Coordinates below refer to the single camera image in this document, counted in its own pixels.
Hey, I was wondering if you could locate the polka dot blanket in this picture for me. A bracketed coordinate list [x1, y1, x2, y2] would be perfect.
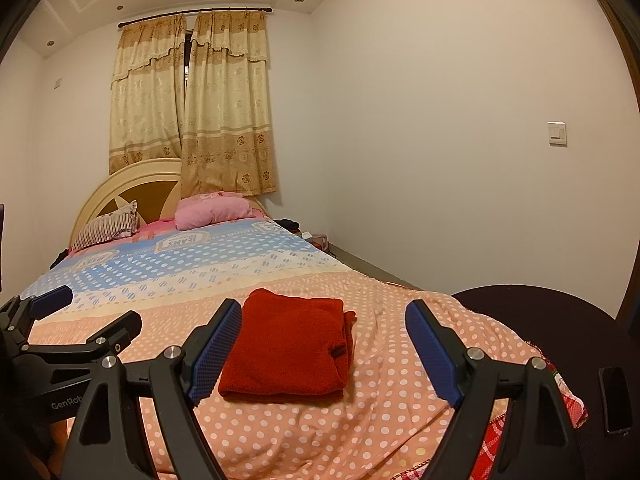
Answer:
[10, 217, 588, 480]

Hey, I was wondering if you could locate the beige floral curtain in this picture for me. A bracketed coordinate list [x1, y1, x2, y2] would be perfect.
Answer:
[180, 9, 277, 197]
[109, 12, 188, 176]

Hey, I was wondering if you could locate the black round chair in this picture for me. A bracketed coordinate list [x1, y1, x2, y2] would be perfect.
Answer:
[450, 284, 640, 480]

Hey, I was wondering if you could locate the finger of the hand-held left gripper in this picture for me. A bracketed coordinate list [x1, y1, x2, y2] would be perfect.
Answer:
[22, 310, 143, 367]
[0, 285, 73, 346]

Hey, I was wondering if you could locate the red knit sweater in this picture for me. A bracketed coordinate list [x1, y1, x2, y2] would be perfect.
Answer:
[217, 287, 358, 403]

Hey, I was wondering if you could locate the black smartphone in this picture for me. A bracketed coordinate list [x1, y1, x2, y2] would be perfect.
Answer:
[598, 366, 632, 435]

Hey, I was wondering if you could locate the pink bed sheet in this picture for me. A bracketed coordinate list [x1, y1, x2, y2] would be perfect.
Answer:
[135, 219, 178, 235]

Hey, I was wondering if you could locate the pink pillow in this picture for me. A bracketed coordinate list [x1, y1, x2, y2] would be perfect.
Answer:
[174, 192, 258, 231]

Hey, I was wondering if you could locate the red checked cloth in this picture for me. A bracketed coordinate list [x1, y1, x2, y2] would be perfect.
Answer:
[470, 355, 588, 476]

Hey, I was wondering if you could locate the striped pillow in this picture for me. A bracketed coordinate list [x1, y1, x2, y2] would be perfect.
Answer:
[72, 200, 140, 252]

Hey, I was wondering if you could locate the cream wooden headboard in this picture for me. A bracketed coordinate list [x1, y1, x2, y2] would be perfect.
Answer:
[70, 157, 271, 251]

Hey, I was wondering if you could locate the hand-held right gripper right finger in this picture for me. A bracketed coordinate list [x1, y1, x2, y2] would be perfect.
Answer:
[405, 300, 576, 480]

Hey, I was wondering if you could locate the dark curtain rod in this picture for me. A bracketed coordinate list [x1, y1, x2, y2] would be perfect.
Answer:
[119, 6, 273, 28]

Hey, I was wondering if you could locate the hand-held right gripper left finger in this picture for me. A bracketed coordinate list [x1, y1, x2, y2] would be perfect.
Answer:
[60, 298, 243, 480]

